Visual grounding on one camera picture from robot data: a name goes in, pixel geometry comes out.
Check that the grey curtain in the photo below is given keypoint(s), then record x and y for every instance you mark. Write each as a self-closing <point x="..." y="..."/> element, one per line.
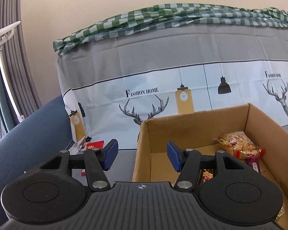
<point x="24" y="97"/>

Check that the clear bag of biscuits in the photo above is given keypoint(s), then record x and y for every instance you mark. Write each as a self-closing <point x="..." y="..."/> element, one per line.
<point x="235" y="141"/>

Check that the cardboard box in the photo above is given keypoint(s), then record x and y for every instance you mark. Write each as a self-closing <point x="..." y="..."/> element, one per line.
<point x="200" y="131"/>

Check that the green checkered cloth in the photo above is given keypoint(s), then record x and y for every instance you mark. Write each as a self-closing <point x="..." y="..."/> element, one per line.
<point x="166" y="16"/>

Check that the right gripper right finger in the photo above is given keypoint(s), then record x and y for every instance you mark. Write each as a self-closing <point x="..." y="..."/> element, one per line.
<point x="184" y="160"/>

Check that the deer print sofa cover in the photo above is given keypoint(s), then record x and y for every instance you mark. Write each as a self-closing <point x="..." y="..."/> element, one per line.
<point x="116" y="84"/>

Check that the red gold candy packet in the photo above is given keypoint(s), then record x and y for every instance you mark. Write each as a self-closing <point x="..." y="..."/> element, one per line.
<point x="249" y="153"/>

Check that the red spicy snack packet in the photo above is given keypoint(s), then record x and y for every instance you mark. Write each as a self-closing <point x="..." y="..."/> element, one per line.
<point x="87" y="144"/>

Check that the plain red snack packet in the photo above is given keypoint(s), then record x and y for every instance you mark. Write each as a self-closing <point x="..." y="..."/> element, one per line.
<point x="83" y="172"/>

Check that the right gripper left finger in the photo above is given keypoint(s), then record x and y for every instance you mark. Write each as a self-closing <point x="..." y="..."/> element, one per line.
<point x="95" y="159"/>

